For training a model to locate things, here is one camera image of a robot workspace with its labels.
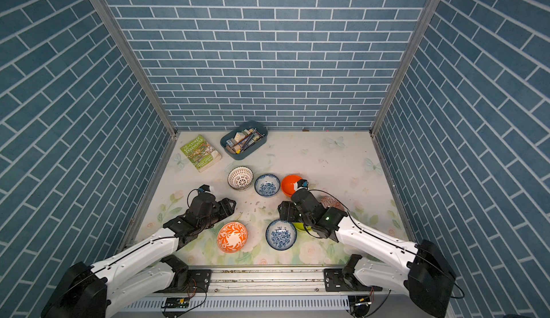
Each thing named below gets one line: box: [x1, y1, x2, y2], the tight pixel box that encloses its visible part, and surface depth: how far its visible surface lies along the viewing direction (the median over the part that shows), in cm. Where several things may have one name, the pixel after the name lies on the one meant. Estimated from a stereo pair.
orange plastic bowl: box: [280, 174, 303, 197], surface depth 97 cm
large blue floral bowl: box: [264, 218, 298, 251], surface depth 84 cm
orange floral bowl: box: [216, 221, 249, 254], surface depth 83 cm
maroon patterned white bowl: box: [227, 165, 255, 191], surface depth 99 cm
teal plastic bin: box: [219, 120, 269, 161], surface depth 115 cm
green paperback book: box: [180, 134, 223, 173], surface depth 110 cm
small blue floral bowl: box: [254, 173, 281, 197], surface depth 98 cm
